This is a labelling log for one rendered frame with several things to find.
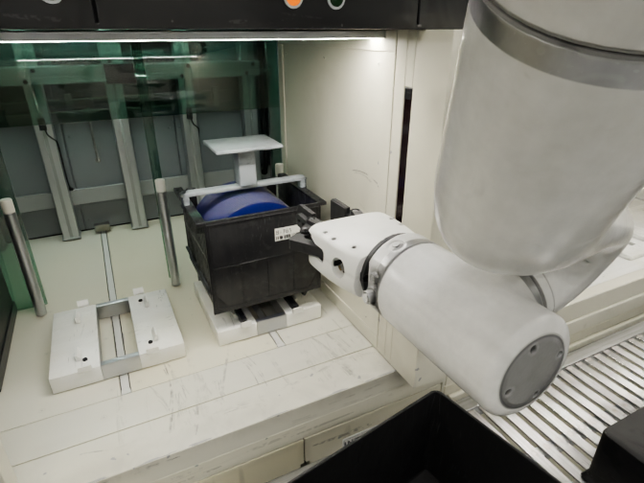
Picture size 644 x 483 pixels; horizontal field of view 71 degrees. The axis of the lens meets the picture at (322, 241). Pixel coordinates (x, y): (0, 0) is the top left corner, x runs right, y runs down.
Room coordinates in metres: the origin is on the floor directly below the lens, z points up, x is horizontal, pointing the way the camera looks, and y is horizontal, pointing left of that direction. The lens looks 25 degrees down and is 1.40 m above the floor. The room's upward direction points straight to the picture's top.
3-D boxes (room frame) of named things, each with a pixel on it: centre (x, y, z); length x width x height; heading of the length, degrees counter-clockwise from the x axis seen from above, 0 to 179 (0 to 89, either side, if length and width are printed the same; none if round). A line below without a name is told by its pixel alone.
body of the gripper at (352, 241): (0.43, -0.05, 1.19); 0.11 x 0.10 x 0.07; 27
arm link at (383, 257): (0.37, -0.08, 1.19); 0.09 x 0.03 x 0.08; 117
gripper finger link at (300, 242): (0.44, 0.00, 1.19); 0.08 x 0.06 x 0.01; 87
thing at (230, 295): (0.80, 0.14, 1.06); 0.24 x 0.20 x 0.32; 116
